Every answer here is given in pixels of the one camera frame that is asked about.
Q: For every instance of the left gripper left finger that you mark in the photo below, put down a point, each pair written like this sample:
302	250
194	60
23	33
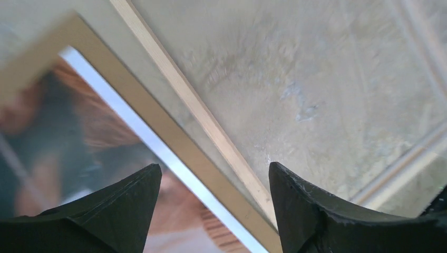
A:
114	219

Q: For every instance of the printed photo with white border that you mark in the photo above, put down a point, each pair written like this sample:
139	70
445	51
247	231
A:
60	141

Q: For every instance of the wooden picture frame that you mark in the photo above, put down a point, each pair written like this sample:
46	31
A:
403	188

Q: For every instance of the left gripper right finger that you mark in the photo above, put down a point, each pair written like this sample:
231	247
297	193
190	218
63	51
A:
310	219

